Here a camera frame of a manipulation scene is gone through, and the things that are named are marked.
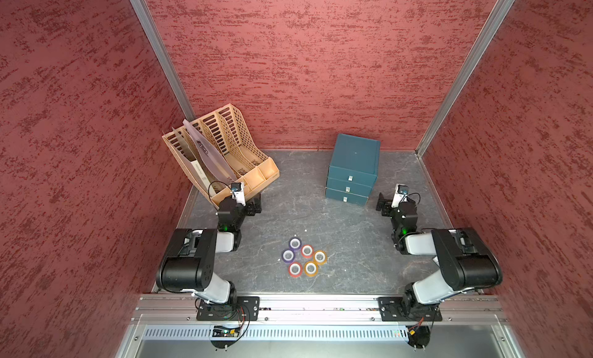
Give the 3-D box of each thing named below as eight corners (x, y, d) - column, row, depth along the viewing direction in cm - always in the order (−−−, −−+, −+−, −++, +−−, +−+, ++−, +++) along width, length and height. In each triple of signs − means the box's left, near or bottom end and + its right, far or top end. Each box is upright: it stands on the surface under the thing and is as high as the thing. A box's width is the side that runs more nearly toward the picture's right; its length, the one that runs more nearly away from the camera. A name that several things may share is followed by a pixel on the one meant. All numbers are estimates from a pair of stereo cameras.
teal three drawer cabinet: (323, 200, 103) (328, 169, 86) (331, 165, 117) (337, 132, 99) (365, 209, 100) (378, 179, 83) (368, 172, 114) (380, 139, 97)
